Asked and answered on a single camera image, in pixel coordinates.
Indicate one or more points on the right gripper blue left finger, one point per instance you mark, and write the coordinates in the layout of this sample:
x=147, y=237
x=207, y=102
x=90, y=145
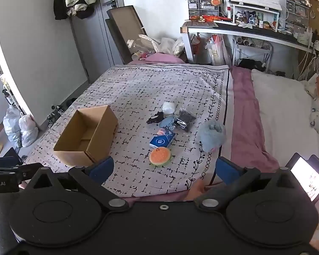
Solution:
x=91, y=178

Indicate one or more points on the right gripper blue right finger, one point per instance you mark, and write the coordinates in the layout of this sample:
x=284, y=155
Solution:
x=236, y=181

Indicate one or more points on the grey pink plush toy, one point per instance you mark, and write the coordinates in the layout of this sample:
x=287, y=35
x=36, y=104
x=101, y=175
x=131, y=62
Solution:
x=212, y=135

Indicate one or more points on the plush hamburger toy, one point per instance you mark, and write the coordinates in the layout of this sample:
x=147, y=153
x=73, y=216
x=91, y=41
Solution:
x=160, y=156

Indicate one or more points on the pink bed sheet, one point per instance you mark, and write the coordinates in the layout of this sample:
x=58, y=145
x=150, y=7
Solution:
x=248, y=139

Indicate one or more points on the brown cardboard box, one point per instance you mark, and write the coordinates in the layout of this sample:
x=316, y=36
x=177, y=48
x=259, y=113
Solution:
x=88, y=137

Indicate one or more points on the white plastic bags on floor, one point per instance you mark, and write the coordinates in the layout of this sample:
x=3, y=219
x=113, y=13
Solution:
x=20, y=129

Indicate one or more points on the shoes on floor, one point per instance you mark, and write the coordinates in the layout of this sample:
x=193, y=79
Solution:
x=58, y=110

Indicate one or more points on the smartphone with lit screen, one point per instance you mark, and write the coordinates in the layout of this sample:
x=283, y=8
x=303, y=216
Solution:
x=306, y=172

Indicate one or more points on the patterned white bed blanket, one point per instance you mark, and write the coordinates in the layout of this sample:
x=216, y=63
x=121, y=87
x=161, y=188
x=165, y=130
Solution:
x=137, y=92

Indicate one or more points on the white pillow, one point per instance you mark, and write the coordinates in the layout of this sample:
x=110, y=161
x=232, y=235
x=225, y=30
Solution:
x=285, y=108

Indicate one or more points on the grey door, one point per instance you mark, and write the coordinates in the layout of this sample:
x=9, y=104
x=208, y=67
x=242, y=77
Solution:
x=94, y=41

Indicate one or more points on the white shopping bag under desk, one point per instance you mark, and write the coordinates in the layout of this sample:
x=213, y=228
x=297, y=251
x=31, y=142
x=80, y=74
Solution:
x=217, y=51

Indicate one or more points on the clear plastic bottle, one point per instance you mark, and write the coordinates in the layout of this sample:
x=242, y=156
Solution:
x=137, y=46

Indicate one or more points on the white desk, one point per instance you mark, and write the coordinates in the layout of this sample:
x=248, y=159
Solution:
x=224, y=28

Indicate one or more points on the leaning brown board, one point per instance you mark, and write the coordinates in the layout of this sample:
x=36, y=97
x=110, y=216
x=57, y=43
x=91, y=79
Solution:
x=124, y=24

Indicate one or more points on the grey drawer organizer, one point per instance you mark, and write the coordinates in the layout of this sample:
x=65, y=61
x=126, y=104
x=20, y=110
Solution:
x=197, y=8

